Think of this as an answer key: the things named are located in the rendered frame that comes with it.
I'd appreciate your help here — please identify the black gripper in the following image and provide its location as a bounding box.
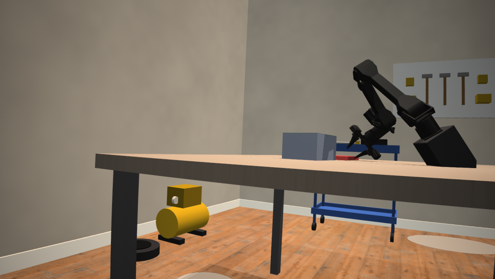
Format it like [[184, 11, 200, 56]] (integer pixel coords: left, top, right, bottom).
[[347, 125, 381, 160]]

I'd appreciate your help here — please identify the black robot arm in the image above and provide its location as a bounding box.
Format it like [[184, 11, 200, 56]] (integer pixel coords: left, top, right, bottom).
[[353, 59, 443, 140]]

